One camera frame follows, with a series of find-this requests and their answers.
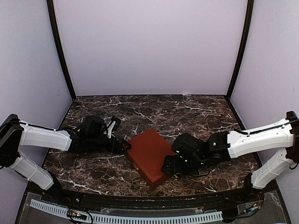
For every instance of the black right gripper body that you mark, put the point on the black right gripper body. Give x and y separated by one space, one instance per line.
186 167

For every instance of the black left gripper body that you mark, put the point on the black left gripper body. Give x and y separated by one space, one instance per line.
117 150

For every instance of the red wooden jewelry box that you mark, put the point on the red wooden jewelry box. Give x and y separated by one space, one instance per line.
147 155

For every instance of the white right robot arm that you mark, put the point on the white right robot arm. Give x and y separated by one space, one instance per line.
227 145

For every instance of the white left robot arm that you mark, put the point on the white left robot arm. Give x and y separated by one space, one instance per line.
16 133

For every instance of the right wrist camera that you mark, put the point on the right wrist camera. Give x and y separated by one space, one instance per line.
186 146

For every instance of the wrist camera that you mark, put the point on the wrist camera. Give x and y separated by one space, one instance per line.
93 126
186 146

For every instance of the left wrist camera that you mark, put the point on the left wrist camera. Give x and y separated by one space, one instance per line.
93 126

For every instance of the white slotted cable duct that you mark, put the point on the white slotted cable duct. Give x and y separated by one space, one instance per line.
111 216

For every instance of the black left frame post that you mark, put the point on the black left frame post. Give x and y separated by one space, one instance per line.
59 48

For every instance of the black frame post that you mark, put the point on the black frame post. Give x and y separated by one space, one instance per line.
59 48
241 50

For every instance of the black right frame post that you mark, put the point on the black right frame post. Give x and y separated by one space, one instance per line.
241 50

